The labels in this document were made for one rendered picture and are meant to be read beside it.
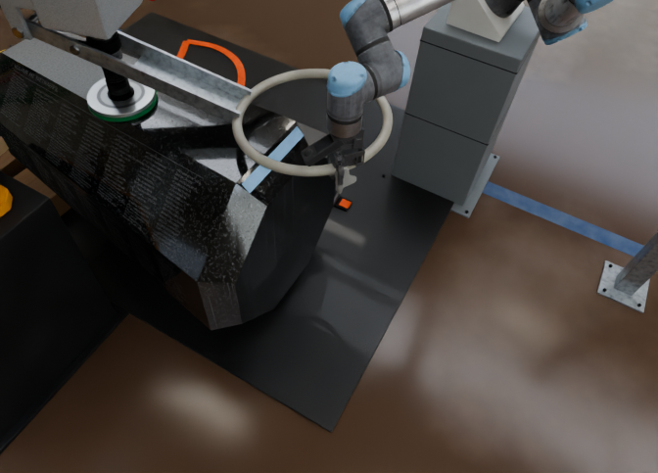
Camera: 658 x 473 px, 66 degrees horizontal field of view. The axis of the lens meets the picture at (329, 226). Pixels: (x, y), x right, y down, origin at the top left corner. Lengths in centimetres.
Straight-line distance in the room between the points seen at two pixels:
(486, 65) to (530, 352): 116
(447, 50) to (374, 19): 88
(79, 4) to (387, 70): 80
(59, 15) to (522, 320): 199
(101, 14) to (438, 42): 123
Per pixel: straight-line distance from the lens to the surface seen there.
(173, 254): 164
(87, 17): 156
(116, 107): 180
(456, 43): 214
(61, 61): 211
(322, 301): 218
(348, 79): 122
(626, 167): 324
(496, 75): 215
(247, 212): 155
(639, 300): 266
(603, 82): 382
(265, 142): 163
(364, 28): 131
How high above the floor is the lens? 192
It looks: 52 degrees down
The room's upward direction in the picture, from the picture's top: 5 degrees clockwise
